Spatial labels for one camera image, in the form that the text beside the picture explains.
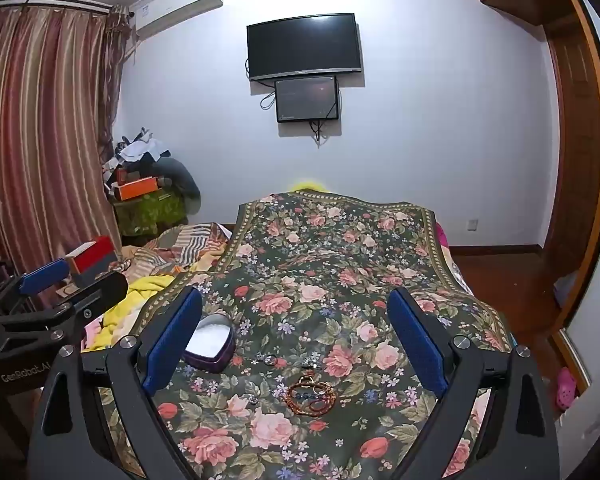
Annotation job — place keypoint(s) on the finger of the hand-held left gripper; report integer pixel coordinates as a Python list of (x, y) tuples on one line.
[(45, 275), (105, 287)]

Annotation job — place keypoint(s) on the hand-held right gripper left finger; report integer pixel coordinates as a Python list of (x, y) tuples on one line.
[(172, 342)]

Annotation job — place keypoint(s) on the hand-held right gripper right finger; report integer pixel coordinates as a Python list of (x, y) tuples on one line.
[(417, 342)]

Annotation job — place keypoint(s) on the purple heart-shaped tin box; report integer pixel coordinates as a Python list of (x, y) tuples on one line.
[(210, 341)]

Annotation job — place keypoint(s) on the gold bangle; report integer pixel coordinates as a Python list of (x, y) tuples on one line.
[(307, 375)]

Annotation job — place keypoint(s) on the yellow blanket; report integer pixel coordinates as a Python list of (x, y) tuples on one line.
[(135, 295)]

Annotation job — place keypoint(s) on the red box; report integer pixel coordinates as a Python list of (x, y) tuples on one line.
[(97, 252)]

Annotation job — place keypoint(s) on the cartoon printed sheet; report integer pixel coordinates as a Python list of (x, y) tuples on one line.
[(94, 330)]

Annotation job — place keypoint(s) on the green patterned box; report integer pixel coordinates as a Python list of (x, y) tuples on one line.
[(150, 212)]

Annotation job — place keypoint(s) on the pink bed sheet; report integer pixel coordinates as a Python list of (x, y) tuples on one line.
[(447, 255)]

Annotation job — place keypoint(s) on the striped patchwork quilt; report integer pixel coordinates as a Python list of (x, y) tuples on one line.
[(190, 242)]

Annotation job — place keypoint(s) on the orange box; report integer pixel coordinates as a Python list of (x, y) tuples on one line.
[(137, 189)]

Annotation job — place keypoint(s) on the dark floral blanket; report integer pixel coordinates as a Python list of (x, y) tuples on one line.
[(305, 270)]

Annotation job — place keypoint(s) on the pile of clothes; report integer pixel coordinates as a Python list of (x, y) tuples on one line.
[(130, 152)]

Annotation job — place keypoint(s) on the striped red curtain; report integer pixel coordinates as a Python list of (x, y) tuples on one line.
[(40, 125)]

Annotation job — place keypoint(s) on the pink slipper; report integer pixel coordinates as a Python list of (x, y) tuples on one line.
[(566, 390)]

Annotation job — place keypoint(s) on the small black monitor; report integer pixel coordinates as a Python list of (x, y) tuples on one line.
[(307, 99)]

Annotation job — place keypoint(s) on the white air conditioner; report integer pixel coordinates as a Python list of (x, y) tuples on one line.
[(180, 5)]

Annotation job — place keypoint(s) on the white wall socket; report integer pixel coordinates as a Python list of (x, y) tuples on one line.
[(472, 224)]

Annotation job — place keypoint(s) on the black wall television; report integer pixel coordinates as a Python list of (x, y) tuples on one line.
[(305, 45)]

